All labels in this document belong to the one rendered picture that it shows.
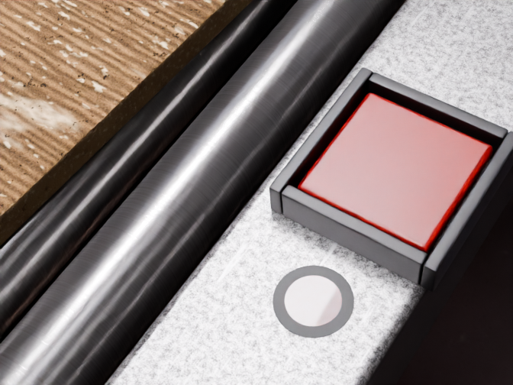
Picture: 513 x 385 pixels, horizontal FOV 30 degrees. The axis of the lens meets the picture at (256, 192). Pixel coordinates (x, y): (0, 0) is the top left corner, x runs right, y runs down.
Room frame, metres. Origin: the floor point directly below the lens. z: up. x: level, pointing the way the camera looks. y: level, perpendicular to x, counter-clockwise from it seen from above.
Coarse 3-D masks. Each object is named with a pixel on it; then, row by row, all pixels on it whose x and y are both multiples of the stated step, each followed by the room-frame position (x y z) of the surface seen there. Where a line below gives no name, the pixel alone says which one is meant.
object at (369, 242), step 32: (352, 96) 0.27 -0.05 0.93; (384, 96) 0.27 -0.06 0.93; (416, 96) 0.26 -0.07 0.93; (320, 128) 0.25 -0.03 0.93; (480, 128) 0.24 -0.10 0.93; (512, 160) 0.23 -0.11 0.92; (288, 192) 0.22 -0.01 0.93; (480, 192) 0.21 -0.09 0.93; (320, 224) 0.21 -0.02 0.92; (352, 224) 0.20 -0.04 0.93; (384, 256) 0.19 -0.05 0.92; (416, 256) 0.18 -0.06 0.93; (448, 256) 0.18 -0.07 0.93
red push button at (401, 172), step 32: (352, 128) 0.25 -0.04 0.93; (384, 128) 0.25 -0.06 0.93; (416, 128) 0.25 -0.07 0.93; (448, 128) 0.24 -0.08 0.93; (320, 160) 0.24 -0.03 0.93; (352, 160) 0.23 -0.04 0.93; (384, 160) 0.23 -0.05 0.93; (416, 160) 0.23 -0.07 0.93; (448, 160) 0.23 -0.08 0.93; (480, 160) 0.23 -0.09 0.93; (320, 192) 0.22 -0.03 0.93; (352, 192) 0.22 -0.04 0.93; (384, 192) 0.22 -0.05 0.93; (416, 192) 0.21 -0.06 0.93; (448, 192) 0.21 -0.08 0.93; (384, 224) 0.20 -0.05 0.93; (416, 224) 0.20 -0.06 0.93
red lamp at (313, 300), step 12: (312, 276) 0.19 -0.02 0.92; (300, 288) 0.18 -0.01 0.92; (312, 288) 0.18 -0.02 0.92; (324, 288) 0.18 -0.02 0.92; (336, 288) 0.18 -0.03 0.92; (288, 300) 0.18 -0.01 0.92; (300, 300) 0.18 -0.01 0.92; (312, 300) 0.18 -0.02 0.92; (324, 300) 0.18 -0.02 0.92; (336, 300) 0.18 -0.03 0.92; (288, 312) 0.17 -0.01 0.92; (300, 312) 0.17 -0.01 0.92; (312, 312) 0.17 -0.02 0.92; (324, 312) 0.17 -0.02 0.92; (336, 312) 0.17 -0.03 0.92; (312, 324) 0.17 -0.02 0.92
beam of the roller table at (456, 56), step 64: (448, 0) 0.33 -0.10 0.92; (512, 0) 0.33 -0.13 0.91; (384, 64) 0.30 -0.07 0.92; (448, 64) 0.29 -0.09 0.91; (512, 64) 0.29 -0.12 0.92; (512, 128) 0.25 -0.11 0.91; (256, 192) 0.23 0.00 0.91; (512, 192) 0.25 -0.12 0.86; (256, 256) 0.20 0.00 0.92; (320, 256) 0.20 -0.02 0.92; (192, 320) 0.18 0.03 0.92; (256, 320) 0.17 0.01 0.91; (384, 320) 0.17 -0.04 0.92; (128, 384) 0.15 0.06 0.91; (192, 384) 0.15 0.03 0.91; (256, 384) 0.15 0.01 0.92; (320, 384) 0.14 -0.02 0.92; (384, 384) 0.15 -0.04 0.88
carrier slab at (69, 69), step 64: (0, 0) 0.35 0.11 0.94; (64, 0) 0.34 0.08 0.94; (128, 0) 0.34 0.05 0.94; (192, 0) 0.33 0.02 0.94; (0, 64) 0.30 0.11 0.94; (64, 64) 0.30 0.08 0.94; (128, 64) 0.30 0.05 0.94; (0, 128) 0.27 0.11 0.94; (64, 128) 0.26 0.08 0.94; (0, 192) 0.23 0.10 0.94
